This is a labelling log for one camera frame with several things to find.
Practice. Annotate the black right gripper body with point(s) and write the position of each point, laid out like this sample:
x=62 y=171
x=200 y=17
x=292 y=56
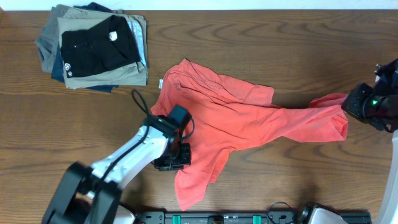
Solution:
x=354 y=105

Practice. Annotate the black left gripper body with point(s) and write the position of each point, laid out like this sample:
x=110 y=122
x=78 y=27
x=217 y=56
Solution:
x=180 y=157

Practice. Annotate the red soccer t-shirt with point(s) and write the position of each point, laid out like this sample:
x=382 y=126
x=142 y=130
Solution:
x=233 y=115

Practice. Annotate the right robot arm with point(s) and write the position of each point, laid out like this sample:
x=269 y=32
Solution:
x=377 y=106

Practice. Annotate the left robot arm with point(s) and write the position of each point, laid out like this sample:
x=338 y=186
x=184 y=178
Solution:
x=92 y=194

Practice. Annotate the black folded polo shirt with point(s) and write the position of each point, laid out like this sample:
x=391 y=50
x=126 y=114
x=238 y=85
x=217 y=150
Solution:
x=104 y=47

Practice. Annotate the light blue folded garment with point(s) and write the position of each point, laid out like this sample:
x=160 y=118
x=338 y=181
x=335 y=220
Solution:
x=137 y=32

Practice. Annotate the navy folded garment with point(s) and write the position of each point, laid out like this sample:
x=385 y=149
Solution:
x=57 y=71

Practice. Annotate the khaki folded garment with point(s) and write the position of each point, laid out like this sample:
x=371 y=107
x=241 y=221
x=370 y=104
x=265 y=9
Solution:
x=132 y=74

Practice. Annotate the grey folded garment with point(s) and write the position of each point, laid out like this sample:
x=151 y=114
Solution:
x=47 y=42

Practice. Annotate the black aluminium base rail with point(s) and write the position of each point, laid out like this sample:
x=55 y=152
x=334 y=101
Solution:
x=278 y=213

